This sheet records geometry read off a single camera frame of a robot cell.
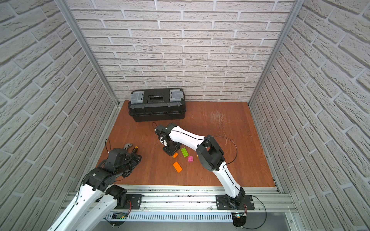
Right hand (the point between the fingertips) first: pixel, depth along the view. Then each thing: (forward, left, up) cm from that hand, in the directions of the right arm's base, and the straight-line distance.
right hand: (175, 151), depth 89 cm
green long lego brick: (+1, -6, -3) cm, 7 cm away
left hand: (-7, +18, +9) cm, 21 cm away
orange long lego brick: (-3, 0, +2) cm, 4 cm away
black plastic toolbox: (+30, +12, +14) cm, 35 cm away
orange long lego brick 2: (-9, -1, -2) cm, 9 cm away
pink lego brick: (-5, -9, -1) cm, 10 cm away
